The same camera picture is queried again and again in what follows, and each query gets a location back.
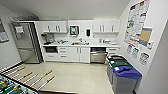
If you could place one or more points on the white drawer stack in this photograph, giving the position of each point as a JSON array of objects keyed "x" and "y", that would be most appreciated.
[{"x": 63, "y": 54}]

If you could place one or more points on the chrome sink faucet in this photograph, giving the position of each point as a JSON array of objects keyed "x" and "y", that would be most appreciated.
[{"x": 80, "y": 40}]

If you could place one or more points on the green foosball table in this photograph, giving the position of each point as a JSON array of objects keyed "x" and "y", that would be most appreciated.
[{"x": 23, "y": 80}]

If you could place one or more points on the tan wall notice sheet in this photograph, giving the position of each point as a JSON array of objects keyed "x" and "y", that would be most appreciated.
[{"x": 145, "y": 36}]

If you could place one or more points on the white paper refrigerator notice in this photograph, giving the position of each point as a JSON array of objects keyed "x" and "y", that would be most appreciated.
[{"x": 19, "y": 29}]

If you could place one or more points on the blue-lid grey recycling bin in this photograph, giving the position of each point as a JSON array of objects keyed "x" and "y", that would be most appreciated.
[{"x": 126, "y": 81}]

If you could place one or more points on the stainless steel refrigerator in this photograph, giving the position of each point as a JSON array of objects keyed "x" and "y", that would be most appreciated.
[{"x": 26, "y": 43}]

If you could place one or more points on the grey bulletin board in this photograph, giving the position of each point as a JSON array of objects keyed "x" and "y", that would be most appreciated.
[{"x": 3, "y": 31}]

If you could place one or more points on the large white wall poster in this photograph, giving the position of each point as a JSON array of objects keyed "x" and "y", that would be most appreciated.
[{"x": 136, "y": 18}]

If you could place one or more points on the white two-door base cabinet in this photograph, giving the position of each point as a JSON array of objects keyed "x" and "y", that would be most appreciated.
[{"x": 79, "y": 54}]

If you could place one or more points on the white narrow drawer cabinet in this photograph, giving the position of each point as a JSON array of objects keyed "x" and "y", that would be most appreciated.
[{"x": 113, "y": 50}]

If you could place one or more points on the white upper wall cabinet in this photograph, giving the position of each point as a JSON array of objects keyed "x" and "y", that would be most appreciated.
[
  {"x": 106, "y": 26},
  {"x": 55, "y": 26}
]

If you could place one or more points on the stainless steel dishwasher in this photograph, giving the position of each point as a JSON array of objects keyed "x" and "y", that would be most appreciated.
[{"x": 98, "y": 56}]

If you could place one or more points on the black microwave oven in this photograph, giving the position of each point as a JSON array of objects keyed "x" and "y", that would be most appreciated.
[{"x": 50, "y": 49}]

